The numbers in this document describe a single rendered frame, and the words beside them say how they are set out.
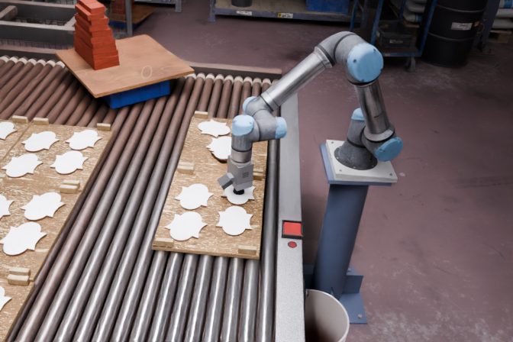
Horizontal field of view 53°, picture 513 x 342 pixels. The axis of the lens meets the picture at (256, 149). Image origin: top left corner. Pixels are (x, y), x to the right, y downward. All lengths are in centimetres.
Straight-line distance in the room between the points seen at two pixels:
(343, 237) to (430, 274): 83
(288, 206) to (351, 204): 48
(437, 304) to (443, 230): 61
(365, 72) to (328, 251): 105
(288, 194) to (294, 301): 50
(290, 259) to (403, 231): 170
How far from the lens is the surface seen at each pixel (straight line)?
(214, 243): 171
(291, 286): 164
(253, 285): 162
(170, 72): 250
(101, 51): 251
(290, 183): 201
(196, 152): 211
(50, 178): 204
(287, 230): 179
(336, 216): 236
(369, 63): 176
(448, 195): 375
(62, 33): 308
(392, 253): 317
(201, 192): 189
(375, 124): 195
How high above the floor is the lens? 215
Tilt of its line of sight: 35 degrees down
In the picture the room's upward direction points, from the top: 5 degrees clockwise
